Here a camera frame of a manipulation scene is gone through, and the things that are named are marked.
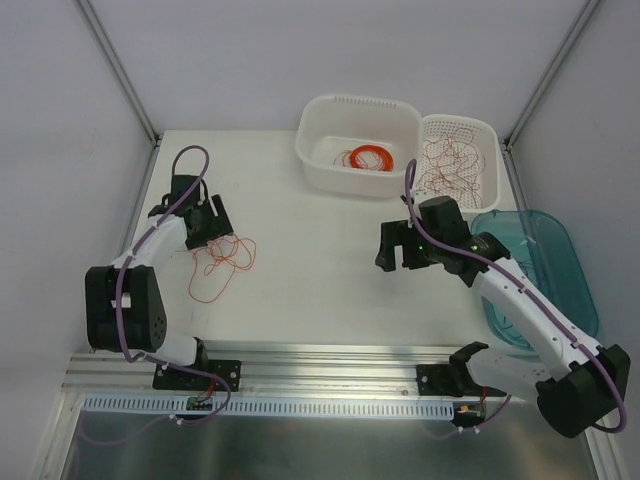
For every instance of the white perforated basket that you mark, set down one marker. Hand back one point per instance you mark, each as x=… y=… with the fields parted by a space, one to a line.
x=461 y=159

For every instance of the left aluminium frame post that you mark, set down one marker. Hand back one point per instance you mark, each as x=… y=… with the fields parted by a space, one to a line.
x=98 y=31

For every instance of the right aluminium frame post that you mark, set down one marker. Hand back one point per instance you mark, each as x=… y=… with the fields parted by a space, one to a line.
x=561 y=54

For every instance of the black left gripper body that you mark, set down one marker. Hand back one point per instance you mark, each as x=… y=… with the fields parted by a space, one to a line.
x=212 y=226

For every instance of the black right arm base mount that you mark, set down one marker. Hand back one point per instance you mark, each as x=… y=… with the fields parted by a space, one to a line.
x=452 y=378

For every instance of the aluminium frame post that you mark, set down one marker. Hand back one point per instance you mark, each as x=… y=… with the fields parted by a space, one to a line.
x=561 y=54
x=98 y=31

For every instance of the teal translucent tray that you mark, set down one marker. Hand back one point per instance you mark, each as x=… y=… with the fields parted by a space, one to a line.
x=543 y=249

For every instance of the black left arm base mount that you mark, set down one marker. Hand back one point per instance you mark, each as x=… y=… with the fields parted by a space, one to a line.
x=204 y=373

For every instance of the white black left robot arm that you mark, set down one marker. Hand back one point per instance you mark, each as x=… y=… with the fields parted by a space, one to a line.
x=125 y=312

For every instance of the aluminium extrusion rail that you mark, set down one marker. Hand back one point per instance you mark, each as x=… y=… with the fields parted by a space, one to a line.
x=277 y=370

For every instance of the white plastic tub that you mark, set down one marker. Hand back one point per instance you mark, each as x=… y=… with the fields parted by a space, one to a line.
x=358 y=145

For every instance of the white slotted cable duct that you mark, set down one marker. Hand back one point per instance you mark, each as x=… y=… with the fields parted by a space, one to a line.
x=271 y=407

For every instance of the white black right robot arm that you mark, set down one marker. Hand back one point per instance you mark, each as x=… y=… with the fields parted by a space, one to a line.
x=576 y=383

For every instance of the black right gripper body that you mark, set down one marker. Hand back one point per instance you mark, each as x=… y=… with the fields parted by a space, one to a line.
x=400 y=243

